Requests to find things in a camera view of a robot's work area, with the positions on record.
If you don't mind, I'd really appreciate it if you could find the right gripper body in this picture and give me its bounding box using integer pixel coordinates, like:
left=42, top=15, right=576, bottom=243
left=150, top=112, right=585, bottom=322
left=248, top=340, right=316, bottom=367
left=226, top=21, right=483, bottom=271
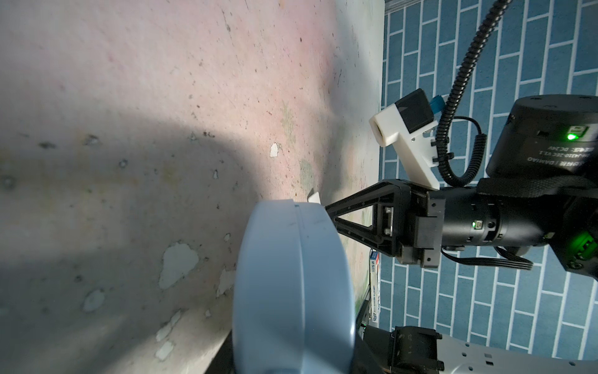
left=399, top=184, right=445, bottom=268

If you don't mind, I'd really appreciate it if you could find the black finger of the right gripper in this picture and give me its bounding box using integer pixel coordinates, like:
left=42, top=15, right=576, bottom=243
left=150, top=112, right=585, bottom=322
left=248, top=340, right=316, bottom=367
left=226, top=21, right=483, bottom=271
left=325, top=179, right=411, bottom=257

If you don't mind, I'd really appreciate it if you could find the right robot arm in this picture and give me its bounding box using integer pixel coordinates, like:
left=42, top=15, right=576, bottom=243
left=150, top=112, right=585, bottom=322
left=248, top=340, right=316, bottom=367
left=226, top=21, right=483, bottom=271
left=326, top=1, right=597, bottom=278

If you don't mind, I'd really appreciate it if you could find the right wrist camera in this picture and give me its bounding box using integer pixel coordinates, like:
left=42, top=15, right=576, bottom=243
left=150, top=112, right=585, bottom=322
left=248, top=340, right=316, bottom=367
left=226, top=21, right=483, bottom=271
left=369, top=88, right=444, bottom=190

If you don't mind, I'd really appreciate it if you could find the light blue alarm clock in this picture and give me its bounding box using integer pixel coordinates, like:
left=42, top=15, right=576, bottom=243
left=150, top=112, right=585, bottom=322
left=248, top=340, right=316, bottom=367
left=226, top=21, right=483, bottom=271
left=232, top=200, right=356, bottom=373

